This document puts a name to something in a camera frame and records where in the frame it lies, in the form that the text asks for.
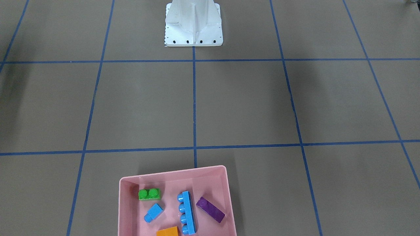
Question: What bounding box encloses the long blue four-stud block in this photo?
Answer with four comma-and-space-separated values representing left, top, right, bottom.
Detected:
177, 191, 197, 235

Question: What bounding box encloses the orange sloped block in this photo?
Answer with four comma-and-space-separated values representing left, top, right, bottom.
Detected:
156, 226, 179, 236

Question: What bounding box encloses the green two-stud block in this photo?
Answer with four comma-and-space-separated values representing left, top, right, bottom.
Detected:
138, 188, 161, 201

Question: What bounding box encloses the pink plastic box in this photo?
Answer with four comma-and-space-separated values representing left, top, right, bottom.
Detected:
117, 165, 237, 236

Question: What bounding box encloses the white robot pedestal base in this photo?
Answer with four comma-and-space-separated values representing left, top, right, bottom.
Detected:
164, 0, 223, 47

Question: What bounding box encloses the purple sloped block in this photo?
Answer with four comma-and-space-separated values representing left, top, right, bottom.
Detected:
196, 197, 225, 224

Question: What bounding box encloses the small blue single-stud block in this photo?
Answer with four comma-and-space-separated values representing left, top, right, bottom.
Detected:
144, 203, 164, 224

